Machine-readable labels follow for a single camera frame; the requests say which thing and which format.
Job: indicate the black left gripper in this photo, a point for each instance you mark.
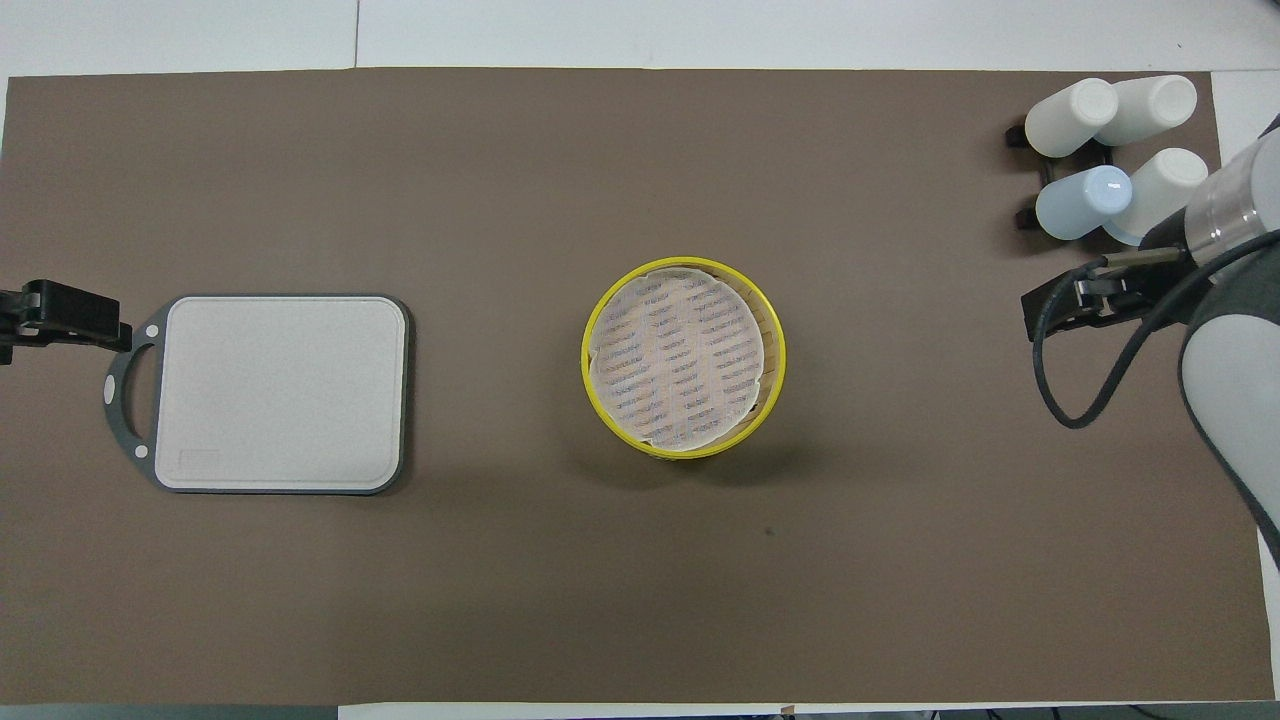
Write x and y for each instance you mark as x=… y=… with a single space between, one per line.
x=22 y=315

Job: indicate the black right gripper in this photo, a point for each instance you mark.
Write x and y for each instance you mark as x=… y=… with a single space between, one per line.
x=1160 y=285

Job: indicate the paper steamer liner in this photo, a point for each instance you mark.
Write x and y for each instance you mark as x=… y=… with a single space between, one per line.
x=675 y=360

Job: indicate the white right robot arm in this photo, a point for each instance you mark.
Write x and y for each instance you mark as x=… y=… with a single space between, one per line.
x=1235 y=350

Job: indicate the yellow bamboo steamer basket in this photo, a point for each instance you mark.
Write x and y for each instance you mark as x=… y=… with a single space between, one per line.
x=590 y=385

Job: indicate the light blue plastic cup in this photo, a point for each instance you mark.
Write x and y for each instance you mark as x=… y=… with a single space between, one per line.
x=1080 y=205

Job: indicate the black cup rack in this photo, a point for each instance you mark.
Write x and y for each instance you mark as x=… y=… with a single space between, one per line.
x=1025 y=218

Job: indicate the white plastic cup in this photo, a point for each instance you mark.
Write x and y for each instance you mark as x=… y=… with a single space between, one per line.
x=1155 y=105
x=1165 y=190
x=1070 y=118

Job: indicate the brown table mat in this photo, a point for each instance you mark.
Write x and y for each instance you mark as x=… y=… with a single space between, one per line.
x=640 y=590

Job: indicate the white cutting board grey frame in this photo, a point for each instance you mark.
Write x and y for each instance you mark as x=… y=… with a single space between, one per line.
x=280 y=395

